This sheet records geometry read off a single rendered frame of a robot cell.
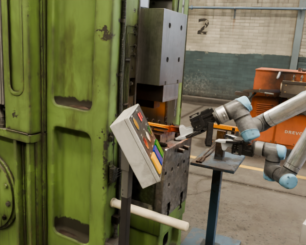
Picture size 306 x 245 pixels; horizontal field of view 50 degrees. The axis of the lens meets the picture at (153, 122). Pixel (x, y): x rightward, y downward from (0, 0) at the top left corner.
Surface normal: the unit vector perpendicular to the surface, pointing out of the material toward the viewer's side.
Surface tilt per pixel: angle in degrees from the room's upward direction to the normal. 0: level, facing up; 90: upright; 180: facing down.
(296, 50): 90
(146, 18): 90
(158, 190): 90
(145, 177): 90
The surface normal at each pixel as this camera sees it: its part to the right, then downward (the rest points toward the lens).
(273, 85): -0.39, 0.18
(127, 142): -0.07, 0.22
